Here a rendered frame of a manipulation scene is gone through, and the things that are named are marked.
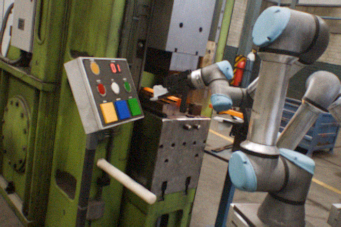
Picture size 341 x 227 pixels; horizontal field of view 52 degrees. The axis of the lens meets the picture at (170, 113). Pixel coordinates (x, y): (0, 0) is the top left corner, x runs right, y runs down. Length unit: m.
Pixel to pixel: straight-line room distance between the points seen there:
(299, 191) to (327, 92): 0.43
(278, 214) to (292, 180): 0.12
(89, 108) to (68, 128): 0.87
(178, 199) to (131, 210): 0.28
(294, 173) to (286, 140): 0.33
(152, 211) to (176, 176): 0.23
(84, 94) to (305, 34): 0.78
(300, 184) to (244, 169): 0.20
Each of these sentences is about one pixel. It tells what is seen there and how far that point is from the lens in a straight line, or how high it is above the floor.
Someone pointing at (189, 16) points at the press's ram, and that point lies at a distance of 1.88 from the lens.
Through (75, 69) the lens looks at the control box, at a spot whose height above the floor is 1.15.
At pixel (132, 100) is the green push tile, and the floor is 1.03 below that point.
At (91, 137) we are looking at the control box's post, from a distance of 1.53.
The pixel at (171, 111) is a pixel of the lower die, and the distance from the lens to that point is 1.91.
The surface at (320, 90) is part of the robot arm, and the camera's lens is 1.40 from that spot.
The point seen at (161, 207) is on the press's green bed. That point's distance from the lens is 2.06.
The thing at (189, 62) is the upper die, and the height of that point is 1.22.
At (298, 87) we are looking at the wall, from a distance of 10.72.
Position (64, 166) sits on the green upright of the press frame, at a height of 0.45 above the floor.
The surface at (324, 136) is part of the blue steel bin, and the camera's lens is 5.79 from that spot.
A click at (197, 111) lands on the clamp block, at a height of 0.94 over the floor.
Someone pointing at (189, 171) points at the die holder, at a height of 0.58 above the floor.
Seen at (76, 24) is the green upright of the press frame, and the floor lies 1.31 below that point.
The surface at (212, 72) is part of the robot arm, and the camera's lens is 1.34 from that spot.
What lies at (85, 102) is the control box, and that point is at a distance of 1.33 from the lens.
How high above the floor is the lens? 1.32
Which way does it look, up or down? 12 degrees down
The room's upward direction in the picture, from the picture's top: 10 degrees clockwise
